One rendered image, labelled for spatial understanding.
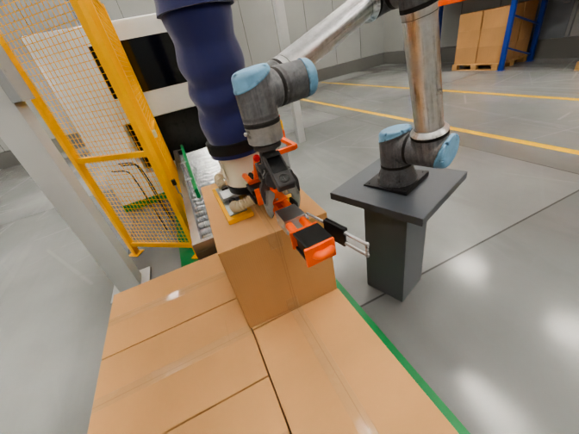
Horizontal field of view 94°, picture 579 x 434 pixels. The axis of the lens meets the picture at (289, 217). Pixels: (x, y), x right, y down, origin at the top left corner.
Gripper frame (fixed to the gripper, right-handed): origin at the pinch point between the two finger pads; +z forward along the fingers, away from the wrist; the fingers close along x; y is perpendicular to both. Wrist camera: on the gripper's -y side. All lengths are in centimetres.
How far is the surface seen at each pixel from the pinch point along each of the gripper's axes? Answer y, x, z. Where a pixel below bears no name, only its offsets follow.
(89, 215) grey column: 143, 99, 33
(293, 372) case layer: -14, 15, 52
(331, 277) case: 9.1, -15.0, 44.6
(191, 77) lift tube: 35, 10, -37
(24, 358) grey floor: 116, 175, 105
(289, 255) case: 9.5, 0.0, 24.4
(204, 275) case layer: 53, 36, 52
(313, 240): -20.5, 1.1, -2.8
